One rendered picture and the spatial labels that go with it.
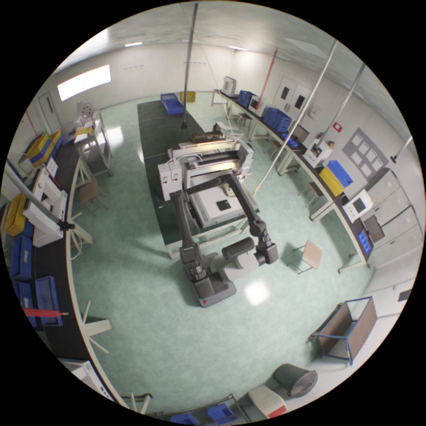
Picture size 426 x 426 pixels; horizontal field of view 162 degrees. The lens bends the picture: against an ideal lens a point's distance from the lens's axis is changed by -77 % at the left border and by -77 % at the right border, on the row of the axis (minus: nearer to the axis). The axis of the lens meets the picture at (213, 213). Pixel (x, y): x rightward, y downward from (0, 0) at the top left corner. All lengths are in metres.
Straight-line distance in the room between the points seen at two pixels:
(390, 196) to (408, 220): 0.76
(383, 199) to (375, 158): 1.06
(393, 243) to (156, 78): 10.25
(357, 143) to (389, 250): 2.88
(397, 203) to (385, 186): 0.51
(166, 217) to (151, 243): 0.83
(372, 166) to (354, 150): 0.65
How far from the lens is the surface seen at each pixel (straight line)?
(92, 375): 2.08
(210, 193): 1.75
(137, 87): 8.15
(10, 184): 6.02
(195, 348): 2.40
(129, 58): 7.99
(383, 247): 4.83
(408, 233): 4.64
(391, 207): 4.43
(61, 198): 2.49
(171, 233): 1.61
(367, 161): 4.77
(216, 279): 0.82
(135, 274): 2.39
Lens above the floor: 2.23
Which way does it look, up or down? 59 degrees down
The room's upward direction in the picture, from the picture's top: 16 degrees clockwise
